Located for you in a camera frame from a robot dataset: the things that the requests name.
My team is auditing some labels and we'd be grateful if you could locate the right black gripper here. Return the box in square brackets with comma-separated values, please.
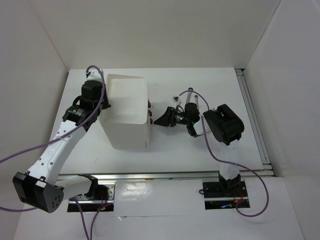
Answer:
[154, 106, 191, 127]

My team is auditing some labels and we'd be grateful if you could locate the white drawer cabinet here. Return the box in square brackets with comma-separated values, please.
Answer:
[98, 74, 151, 150]

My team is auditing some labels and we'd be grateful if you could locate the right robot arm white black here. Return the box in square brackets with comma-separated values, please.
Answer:
[154, 102, 245, 198]

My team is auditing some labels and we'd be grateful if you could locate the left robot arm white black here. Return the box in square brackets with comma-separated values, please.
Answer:
[12, 65, 111, 213]

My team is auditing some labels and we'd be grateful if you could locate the large ratchet wrench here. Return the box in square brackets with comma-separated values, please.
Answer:
[185, 87, 194, 104]

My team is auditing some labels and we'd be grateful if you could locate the small silver wrench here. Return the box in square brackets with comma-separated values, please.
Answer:
[194, 95, 200, 114]

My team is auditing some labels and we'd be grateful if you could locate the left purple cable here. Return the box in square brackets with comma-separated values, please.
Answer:
[0, 64, 110, 240]

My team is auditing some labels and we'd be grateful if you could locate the aluminium front rail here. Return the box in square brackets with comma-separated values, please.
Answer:
[57, 170, 226, 182]

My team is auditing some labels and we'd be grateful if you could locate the aluminium side rail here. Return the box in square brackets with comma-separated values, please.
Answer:
[234, 68, 275, 177]

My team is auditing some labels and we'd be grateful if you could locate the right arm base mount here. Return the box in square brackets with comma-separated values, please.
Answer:
[198, 180, 251, 210]

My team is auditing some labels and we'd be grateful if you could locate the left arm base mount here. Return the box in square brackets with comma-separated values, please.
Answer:
[74, 182, 116, 213]

